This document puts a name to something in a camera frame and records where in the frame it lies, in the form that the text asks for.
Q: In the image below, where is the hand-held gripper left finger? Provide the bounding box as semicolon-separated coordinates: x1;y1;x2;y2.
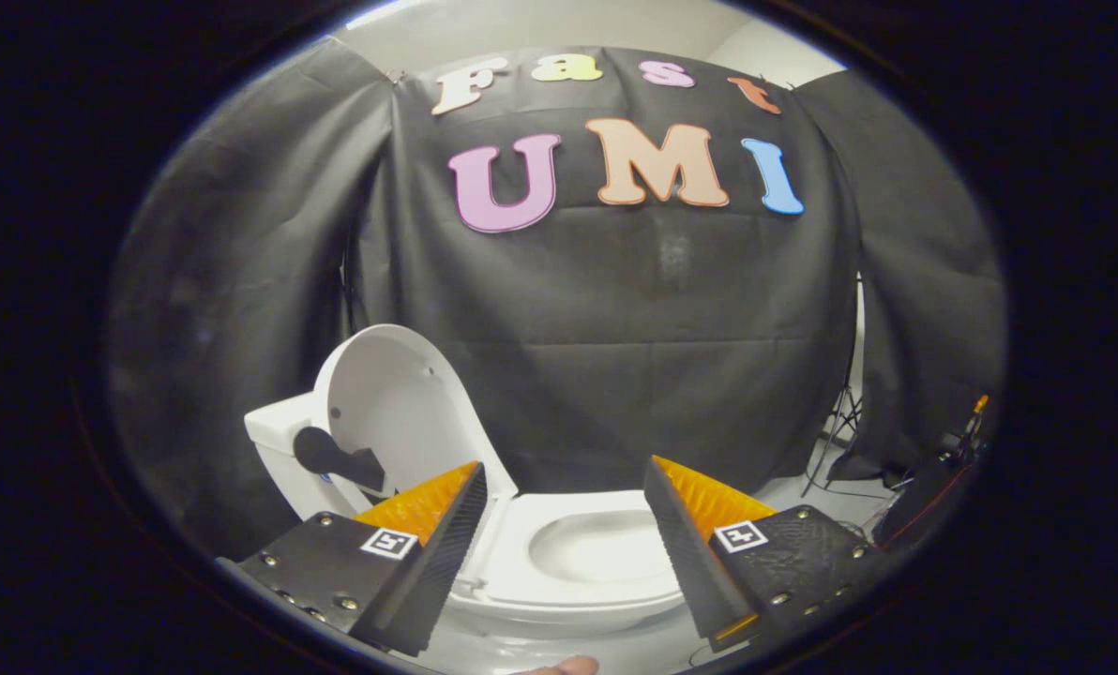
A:
238;459;490;658

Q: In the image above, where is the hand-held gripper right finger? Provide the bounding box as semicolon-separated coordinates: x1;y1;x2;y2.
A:
644;456;888;653

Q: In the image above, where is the black lid lift handle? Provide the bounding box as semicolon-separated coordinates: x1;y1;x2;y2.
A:
294;427;387;494

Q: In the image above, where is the white toilet lid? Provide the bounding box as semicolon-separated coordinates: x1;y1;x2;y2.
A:
313;323;521;526

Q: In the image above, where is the white toilet seat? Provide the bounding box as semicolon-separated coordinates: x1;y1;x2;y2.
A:
470;489;687;610

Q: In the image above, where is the black backdrop cloth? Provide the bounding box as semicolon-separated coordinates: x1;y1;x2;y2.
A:
109;37;1006;563

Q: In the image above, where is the black tripod stand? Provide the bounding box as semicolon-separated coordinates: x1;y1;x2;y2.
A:
801;277;866;500

